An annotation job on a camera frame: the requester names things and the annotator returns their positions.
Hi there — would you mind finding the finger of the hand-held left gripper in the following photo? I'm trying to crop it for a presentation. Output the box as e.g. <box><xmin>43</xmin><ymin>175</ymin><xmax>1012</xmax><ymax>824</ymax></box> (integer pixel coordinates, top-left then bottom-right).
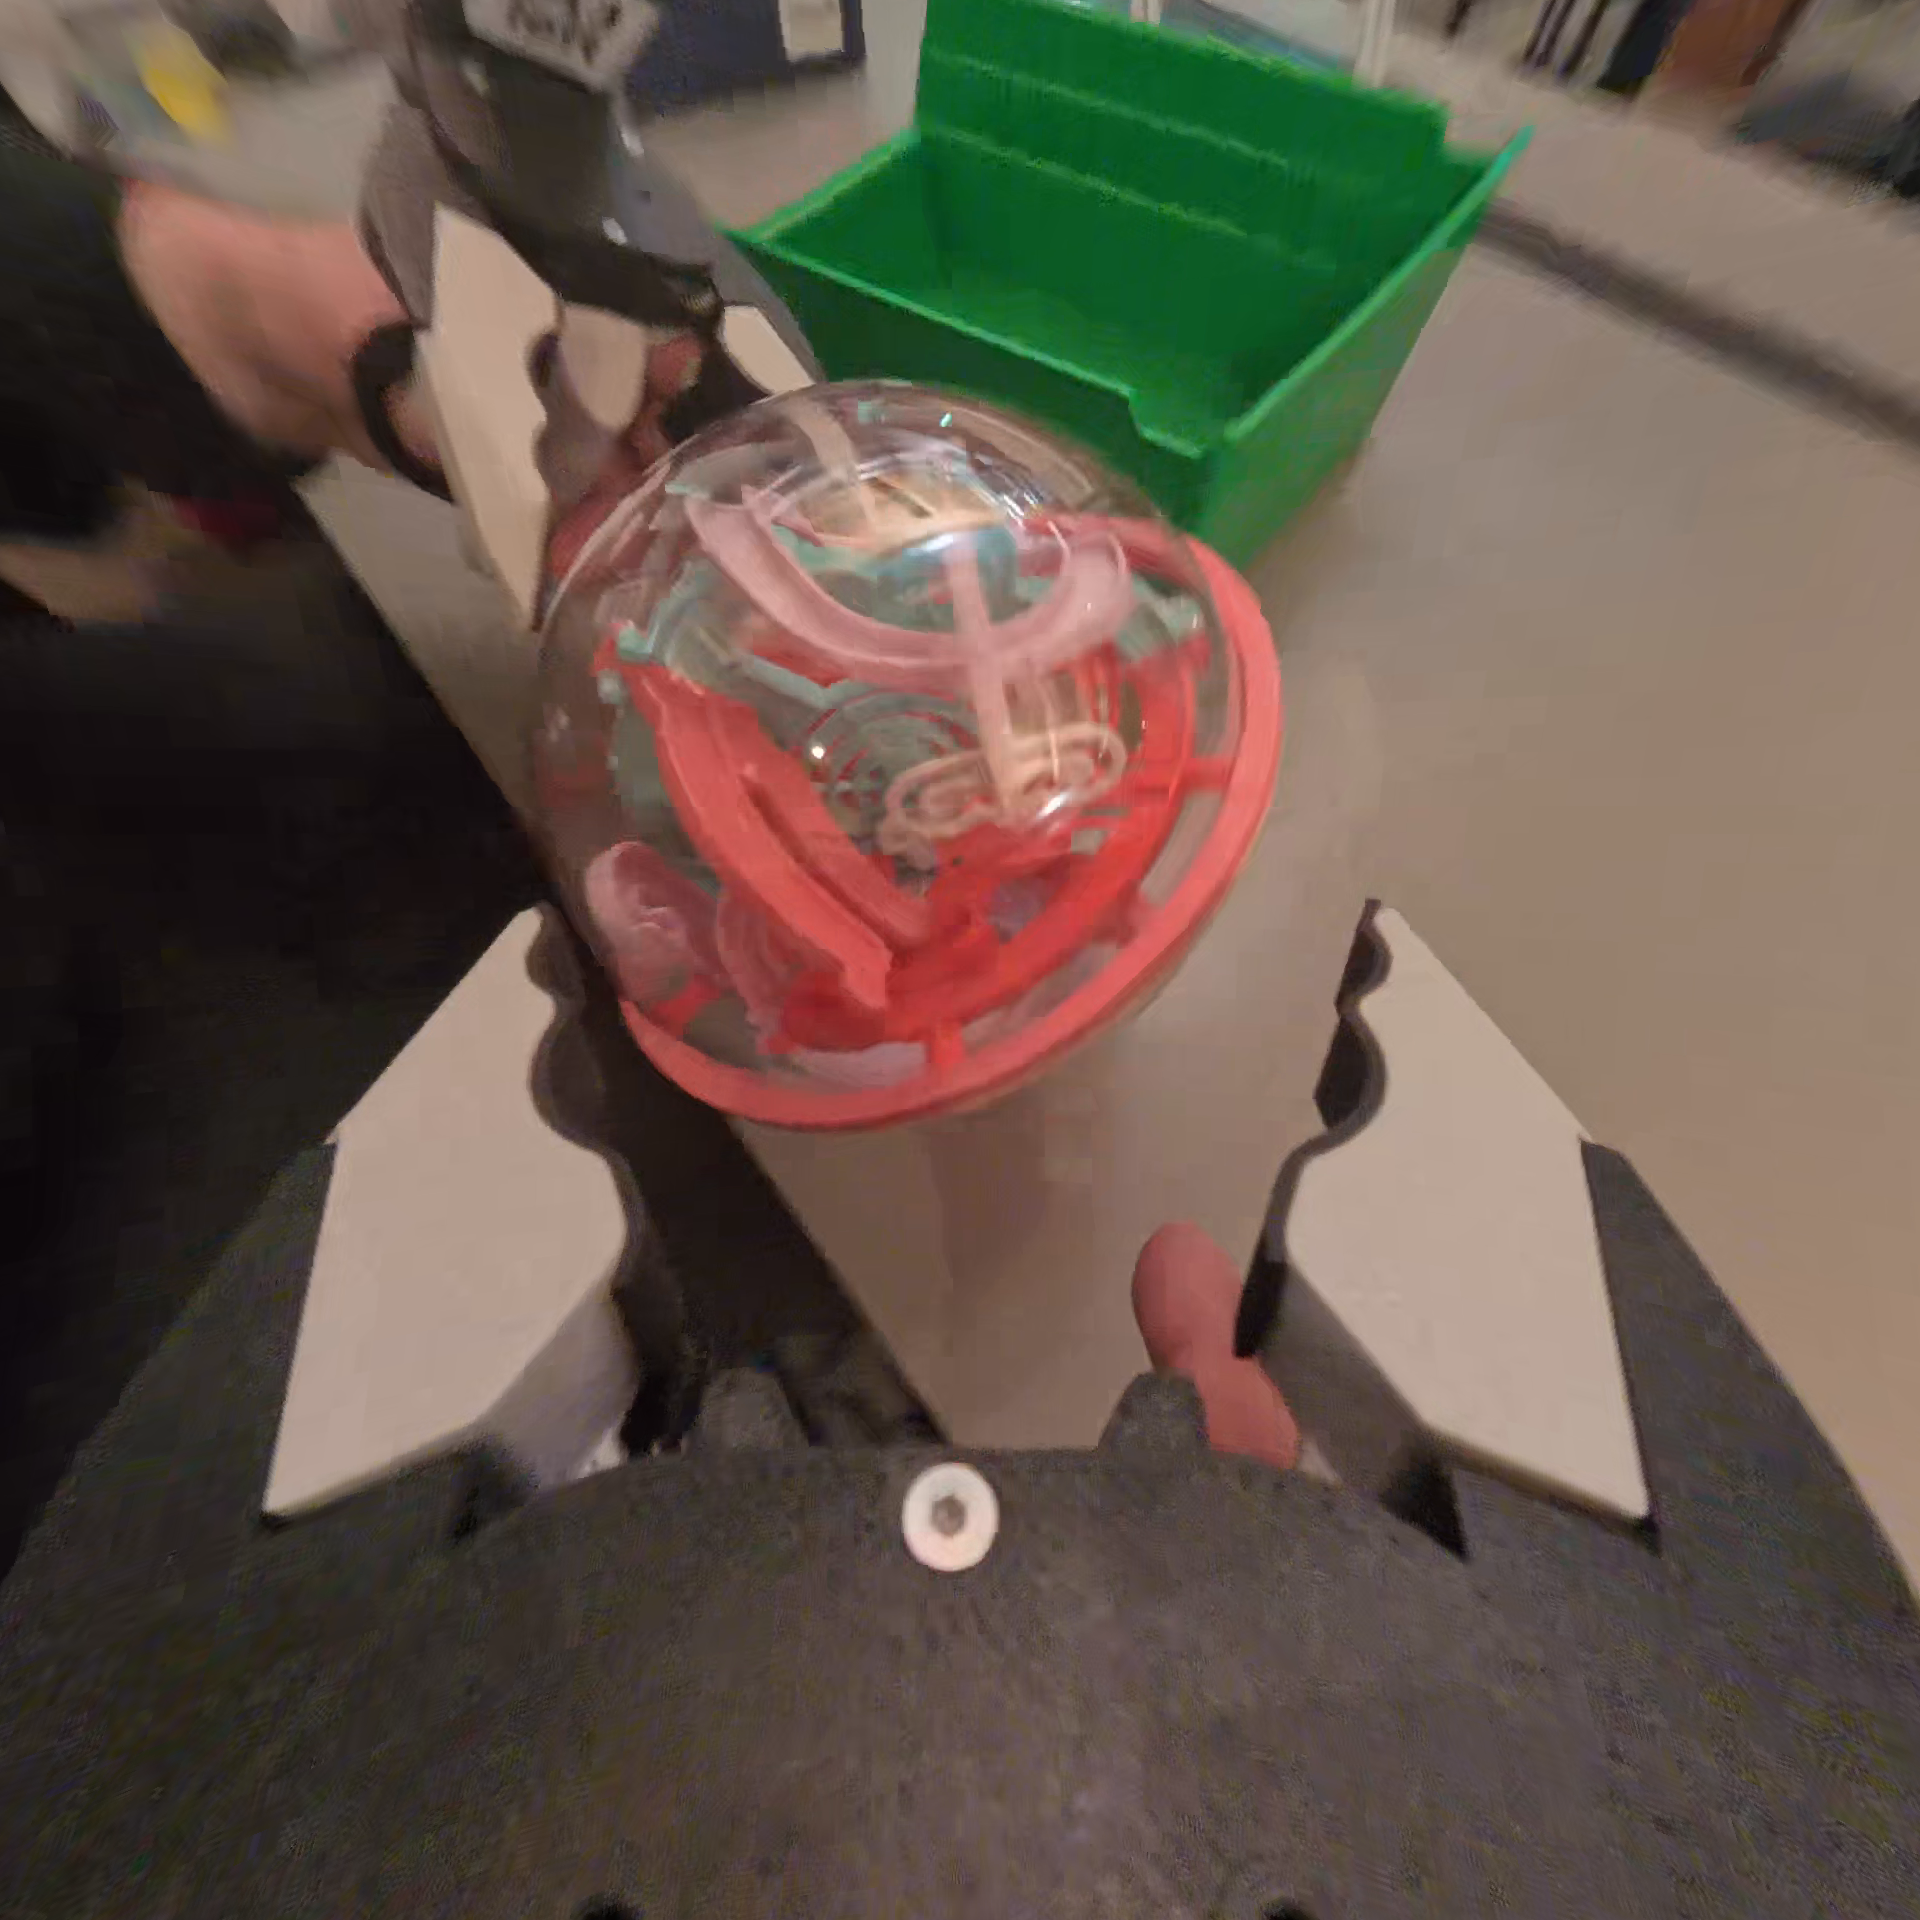
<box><xmin>560</xmin><ymin>304</ymin><xmax>818</xmax><ymax>441</ymax></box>
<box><xmin>428</xmin><ymin>203</ymin><xmax>560</xmax><ymax>623</ymax></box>

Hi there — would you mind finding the person's left hand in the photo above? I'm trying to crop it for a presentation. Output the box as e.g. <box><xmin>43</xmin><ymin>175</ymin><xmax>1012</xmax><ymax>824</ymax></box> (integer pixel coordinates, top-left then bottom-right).
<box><xmin>120</xmin><ymin>180</ymin><xmax>452</xmax><ymax>484</ymax></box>

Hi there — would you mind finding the clear maze ball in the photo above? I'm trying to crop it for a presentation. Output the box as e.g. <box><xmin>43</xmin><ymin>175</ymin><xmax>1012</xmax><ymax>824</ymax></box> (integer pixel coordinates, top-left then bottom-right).
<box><xmin>532</xmin><ymin>379</ymin><xmax>1286</xmax><ymax>1133</ymax></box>

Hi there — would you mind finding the person's right hand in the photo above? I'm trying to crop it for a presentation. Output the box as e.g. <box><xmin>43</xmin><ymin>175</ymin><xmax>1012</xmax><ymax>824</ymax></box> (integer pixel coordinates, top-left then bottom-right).
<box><xmin>1131</xmin><ymin>1221</ymin><xmax>1306</xmax><ymax>1474</ymax></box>

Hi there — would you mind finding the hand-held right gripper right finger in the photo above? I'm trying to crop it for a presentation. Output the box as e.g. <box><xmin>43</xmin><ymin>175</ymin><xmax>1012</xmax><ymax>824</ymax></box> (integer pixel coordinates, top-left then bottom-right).
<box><xmin>1233</xmin><ymin>899</ymin><xmax>1656</xmax><ymax>1518</ymax></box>

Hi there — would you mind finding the green plastic bin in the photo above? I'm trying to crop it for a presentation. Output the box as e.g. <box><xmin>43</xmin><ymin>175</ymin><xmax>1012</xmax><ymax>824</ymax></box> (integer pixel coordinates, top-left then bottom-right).
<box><xmin>720</xmin><ymin>0</ymin><xmax>1534</xmax><ymax>574</ymax></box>

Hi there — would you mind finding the person's left forearm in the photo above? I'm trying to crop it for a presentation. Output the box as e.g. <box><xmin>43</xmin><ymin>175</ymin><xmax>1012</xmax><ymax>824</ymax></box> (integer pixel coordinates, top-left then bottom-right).
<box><xmin>0</xmin><ymin>90</ymin><xmax>181</xmax><ymax>528</ymax></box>

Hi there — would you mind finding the blue cardboard box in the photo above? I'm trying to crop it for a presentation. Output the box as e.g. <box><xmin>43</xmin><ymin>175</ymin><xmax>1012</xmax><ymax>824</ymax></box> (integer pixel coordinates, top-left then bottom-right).
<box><xmin>629</xmin><ymin>0</ymin><xmax>868</xmax><ymax>110</ymax></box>

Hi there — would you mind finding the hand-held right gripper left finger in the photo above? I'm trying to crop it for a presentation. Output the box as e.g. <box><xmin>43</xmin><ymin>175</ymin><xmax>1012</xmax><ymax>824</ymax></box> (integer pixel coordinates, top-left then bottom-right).
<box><xmin>262</xmin><ymin>905</ymin><xmax>653</xmax><ymax>1518</ymax></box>

